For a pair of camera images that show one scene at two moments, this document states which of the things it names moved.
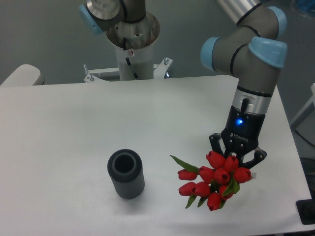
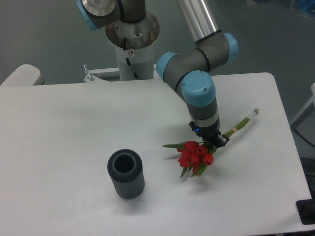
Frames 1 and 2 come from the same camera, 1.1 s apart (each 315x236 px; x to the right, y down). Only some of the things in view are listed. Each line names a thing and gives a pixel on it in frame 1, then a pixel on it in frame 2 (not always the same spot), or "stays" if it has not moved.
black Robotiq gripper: x=240 y=132 -> x=211 y=134
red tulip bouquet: x=219 y=181 -> x=194 y=156
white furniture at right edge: x=304 y=123 stays
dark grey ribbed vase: x=125 y=167 stays
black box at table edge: x=306 y=210 stays
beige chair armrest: x=24 y=75 stays
